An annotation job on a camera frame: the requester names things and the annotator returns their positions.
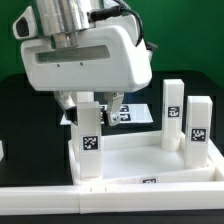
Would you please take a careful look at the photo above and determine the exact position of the white marker sheet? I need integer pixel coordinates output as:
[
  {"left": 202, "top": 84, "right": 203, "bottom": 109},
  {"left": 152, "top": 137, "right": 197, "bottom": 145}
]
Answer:
[{"left": 59, "top": 103, "right": 154, "bottom": 126}]

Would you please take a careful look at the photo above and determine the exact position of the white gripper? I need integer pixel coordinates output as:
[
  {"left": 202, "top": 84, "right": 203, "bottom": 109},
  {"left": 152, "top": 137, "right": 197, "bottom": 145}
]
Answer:
[{"left": 12, "top": 5, "right": 152, "bottom": 126}]

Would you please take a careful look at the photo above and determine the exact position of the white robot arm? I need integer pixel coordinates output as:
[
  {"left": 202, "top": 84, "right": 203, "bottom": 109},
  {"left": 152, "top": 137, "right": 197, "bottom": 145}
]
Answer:
[{"left": 13, "top": 0, "right": 157, "bottom": 126}]

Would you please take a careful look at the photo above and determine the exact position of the white desk top tray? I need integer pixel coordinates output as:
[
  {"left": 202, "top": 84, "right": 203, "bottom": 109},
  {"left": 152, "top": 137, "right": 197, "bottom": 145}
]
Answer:
[{"left": 68, "top": 131, "right": 224, "bottom": 185}]

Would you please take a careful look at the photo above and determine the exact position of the white block left edge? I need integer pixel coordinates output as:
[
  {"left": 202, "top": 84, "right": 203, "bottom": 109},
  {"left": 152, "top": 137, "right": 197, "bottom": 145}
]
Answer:
[{"left": 0, "top": 140, "right": 4, "bottom": 161}]

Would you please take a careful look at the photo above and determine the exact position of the white front fence bar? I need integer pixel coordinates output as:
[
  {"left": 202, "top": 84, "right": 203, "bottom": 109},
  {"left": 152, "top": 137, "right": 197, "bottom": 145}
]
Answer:
[{"left": 0, "top": 182, "right": 224, "bottom": 216}]

